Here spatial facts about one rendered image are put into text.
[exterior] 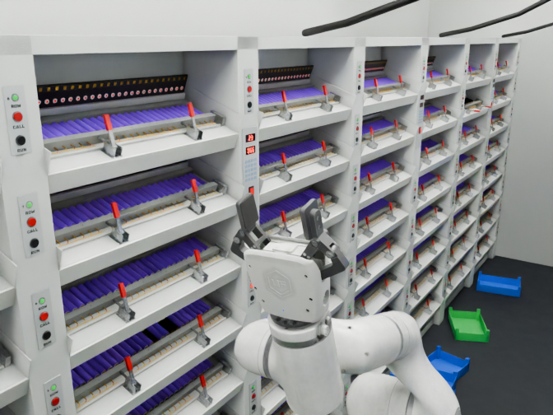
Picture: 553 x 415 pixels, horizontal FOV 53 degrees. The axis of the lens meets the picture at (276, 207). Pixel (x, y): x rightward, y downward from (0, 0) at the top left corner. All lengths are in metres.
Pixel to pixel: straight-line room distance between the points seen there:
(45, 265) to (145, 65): 0.64
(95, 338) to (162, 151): 0.46
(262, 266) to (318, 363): 0.16
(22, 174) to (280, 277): 0.60
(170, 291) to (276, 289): 0.83
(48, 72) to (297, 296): 0.89
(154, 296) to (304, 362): 0.79
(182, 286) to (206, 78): 0.58
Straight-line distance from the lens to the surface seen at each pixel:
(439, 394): 1.16
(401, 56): 2.83
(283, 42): 1.74
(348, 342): 0.92
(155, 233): 1.39
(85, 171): 1.23
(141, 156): 1.32
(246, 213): 0.70
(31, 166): 1.15
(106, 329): 1.38
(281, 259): 0.68
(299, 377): 0.78
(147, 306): 1.46
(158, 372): 1.57
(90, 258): 1.27
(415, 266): 3.28
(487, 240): 4.93
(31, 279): 1.20
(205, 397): 1.77
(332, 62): 2.20
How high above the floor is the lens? 1.80
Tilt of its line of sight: 17 degrees down
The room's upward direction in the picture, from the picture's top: straight up
